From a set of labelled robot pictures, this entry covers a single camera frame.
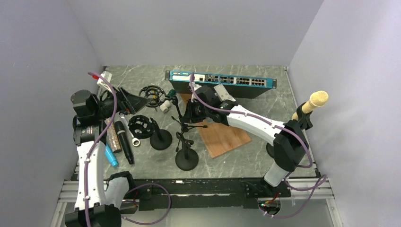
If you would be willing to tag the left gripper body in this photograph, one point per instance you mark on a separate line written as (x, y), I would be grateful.
(106, 107)

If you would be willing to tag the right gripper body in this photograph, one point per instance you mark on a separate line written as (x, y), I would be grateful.
(197, 113)

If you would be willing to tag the shock mount desk stand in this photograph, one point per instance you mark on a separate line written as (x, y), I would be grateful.
(143, 127)

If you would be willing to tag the black handheld microphone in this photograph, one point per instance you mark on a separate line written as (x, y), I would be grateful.
(124, 142)

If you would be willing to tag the silver mesh glitter microphone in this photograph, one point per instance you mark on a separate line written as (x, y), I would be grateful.
(112, 138)

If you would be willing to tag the clip desk mic stand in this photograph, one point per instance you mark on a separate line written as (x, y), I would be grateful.
(186, 158)

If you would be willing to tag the blue foam microphone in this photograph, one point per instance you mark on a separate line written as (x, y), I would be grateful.
(110, 156)

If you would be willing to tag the tripod shock mount stand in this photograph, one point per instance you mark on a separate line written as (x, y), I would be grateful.
(158, 96)

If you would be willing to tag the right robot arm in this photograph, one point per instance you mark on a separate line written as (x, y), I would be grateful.
(290, 149)

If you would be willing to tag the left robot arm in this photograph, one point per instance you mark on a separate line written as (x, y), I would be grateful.
(98, 203)

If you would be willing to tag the right clip mic stand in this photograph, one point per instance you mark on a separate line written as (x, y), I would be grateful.
(302, 120)

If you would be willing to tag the yellow foam microphone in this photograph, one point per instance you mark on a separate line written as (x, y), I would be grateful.
(316, 100)

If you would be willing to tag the wooden board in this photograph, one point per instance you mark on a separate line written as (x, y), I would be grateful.
(220, 139)

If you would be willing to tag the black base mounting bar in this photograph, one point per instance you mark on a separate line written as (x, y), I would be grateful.
(154, 194)

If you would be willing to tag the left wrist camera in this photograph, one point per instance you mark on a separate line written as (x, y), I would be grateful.
(102, 80)

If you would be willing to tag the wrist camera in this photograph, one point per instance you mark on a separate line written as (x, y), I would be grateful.
(102, 80)
(193, 90)

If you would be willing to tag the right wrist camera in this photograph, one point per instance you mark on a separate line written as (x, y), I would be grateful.
(193, 90)

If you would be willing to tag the white hinged bracket fixture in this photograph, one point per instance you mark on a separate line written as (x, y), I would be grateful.
(222, 93)

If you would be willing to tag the blue network switch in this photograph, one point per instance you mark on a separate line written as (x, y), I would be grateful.
(237, 86)

